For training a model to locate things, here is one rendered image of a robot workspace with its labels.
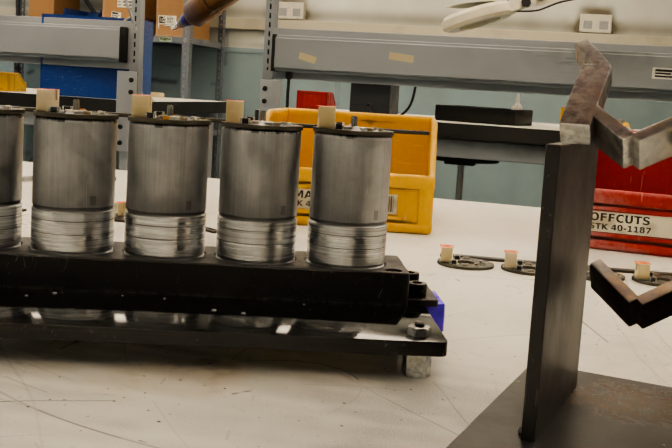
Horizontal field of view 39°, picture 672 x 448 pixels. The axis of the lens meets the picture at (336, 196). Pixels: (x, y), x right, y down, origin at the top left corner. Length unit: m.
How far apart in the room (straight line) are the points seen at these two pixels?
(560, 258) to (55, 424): 0.11
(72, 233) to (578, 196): 0.15
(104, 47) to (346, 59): 0.72
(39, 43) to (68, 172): 2.66
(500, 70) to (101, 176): 2.24
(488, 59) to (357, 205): 2.23
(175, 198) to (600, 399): 0.13
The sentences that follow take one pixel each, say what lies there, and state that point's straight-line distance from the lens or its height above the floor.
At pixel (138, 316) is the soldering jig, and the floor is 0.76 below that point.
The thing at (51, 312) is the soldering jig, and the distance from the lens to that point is 0.26.
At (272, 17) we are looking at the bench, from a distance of 2.67.
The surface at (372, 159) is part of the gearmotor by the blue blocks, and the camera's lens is 0.28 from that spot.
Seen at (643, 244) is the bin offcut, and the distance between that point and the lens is 0.50.
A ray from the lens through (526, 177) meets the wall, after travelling 4.63.
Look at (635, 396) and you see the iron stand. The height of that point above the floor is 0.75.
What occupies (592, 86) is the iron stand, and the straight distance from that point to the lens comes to 0.19.
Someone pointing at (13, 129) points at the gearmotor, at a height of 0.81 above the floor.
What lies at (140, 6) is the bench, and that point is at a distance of 2.83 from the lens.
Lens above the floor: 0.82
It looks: 7 degrees down
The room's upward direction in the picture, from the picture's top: 4 degrees clockwise
